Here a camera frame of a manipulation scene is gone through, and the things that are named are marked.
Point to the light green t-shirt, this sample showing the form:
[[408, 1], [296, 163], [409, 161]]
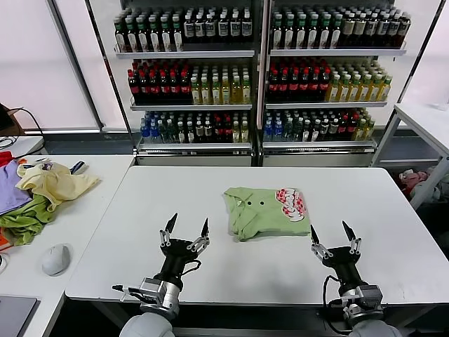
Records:
[[266, 217]]

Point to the dark slanted metal pole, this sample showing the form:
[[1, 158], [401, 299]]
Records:
[[109, 69], [78, 69], [423, 51]]

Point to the pale yellow shirt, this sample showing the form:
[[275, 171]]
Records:
[[59, 181]]

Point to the small black bottle white cap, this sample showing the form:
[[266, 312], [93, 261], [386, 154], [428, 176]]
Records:
[[334, 132], [208, 133], [325, 132], [190, 133], [199, 133], [181, 133]]

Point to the metal drinks shelf unit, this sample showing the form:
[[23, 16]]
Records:
[[186, 53], [336, 52]]

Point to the blue water bottle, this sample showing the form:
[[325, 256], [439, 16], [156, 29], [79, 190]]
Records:
[[269, 132], [144, 133], [279, 132], [153, 133]]

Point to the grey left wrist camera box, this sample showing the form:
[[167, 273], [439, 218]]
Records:
[[152, 288]]

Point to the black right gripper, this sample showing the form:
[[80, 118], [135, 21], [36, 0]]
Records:
[[345, 267]]

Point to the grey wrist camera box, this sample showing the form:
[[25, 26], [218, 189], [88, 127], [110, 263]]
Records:
[[152, 288], [370, 296]]

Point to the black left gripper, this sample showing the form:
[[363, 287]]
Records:
[[177, 256]]

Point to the small bottle white label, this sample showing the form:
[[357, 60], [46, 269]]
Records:
[[307, 132], [316, 132]]

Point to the brown cardboard box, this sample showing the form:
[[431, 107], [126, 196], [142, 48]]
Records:
[[15, 121]]

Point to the black bottle white square label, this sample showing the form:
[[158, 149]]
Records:
[[246, 30], [234, 30], [200, 30], [222, 30], [210, 30], [189, 30]]

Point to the grey laptop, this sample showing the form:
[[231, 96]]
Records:
[[15, 316]]

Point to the white metal frame table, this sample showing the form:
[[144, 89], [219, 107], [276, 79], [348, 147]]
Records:
[[424, 114]]

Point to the dark blue white object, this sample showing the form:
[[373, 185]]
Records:
[[79, 165]]

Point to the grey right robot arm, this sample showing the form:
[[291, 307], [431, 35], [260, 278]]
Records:
[[372, 328]]

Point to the white computer mouse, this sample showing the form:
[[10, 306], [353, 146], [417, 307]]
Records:
[[55, 260]]

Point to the dark bottle green cap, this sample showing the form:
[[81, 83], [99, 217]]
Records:
[[301, 35], [289, 35], [313, 35], [142, 37], [177, 37], [325, 35], [121, 37], [132, 37], [278, 35], [165, 37], [336, 35], [154, 37]]

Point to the yellow juice bottle green cap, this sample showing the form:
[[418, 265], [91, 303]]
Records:
[[216, 91], [365, 91], [345, 91], [355, 91], [236, 91], [375, 91], [246, 91], [195, 91], [335, 91], [226, 91], [206, 91], [386, 91]]

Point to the crumpled lime green garment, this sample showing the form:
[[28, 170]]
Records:
[[24, 220]]

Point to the small yellow juice bottle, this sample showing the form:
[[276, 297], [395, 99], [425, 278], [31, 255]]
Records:
[[360, 132], [236, 133], [245, 133], [368, 132]]

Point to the red cloth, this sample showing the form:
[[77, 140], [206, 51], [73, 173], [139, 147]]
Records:
[[5, 158]]

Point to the small cola bottle red cap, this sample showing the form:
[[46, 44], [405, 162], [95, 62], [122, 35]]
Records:
[[343, 132], [218, 133], [352, 132], [227, 133]]

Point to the dark green water bottle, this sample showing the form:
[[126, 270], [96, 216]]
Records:
[[163, 133], [172, 133], [288, 132], [297, 132]]

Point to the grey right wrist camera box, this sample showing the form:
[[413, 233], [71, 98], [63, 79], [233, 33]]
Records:
[[370, 296]]

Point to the pink red clothes pile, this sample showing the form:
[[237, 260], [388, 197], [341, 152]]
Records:
[[410, 178]]

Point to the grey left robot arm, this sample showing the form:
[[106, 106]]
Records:
[[147, 326]]

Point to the dark bottle beige label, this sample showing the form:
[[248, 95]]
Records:
[[370, 32], [359, 32], [383, 32], [348, 32], [394, 32], [405, 32]]

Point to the orange object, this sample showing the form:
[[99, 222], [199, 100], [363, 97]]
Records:
[[3, 241]]

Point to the black monitor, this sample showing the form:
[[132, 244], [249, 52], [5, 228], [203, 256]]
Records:
[[5, 116]]

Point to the purple shirt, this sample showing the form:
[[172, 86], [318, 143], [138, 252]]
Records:
[[10, 188]]

